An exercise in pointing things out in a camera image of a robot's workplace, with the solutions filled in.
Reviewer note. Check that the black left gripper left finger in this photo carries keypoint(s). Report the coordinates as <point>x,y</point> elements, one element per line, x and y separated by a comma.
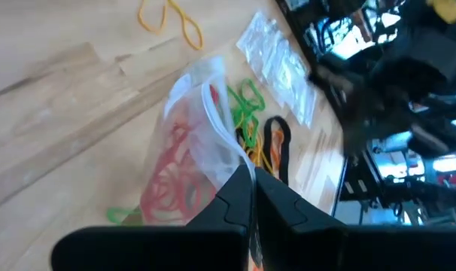
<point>175,248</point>

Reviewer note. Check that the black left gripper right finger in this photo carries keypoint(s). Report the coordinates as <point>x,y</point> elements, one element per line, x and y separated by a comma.
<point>344,248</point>

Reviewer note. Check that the red rubber band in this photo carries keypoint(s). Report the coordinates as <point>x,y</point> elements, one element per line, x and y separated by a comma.
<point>190,203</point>
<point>164,177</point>
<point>214,96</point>

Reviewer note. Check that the orange rubber band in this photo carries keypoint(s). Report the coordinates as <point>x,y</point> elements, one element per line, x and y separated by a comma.
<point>277,150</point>
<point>192,37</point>

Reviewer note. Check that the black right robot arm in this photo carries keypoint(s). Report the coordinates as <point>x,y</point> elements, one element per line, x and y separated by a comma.
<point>363,120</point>

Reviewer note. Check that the green rubber band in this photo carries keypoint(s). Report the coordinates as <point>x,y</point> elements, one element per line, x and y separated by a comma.
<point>247,113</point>
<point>113,214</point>

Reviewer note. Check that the yellow rubber band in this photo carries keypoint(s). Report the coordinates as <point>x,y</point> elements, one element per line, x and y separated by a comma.
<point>258,154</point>

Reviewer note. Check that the yellow tape tag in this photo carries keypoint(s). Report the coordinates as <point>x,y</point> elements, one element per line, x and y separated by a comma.
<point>446,9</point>

